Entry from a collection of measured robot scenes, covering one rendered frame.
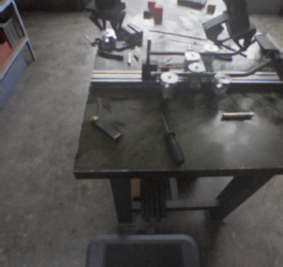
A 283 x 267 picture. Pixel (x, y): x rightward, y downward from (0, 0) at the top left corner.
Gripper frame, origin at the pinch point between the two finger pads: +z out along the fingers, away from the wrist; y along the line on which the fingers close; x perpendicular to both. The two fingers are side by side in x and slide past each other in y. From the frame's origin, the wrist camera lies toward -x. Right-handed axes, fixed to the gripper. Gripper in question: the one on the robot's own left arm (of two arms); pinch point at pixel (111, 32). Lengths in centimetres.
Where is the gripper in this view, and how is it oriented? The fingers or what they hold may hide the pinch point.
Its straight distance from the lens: 73.7
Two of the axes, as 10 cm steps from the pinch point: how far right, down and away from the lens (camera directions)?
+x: -4.4, 7.8, -4.4
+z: 0.5, 5.1, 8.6
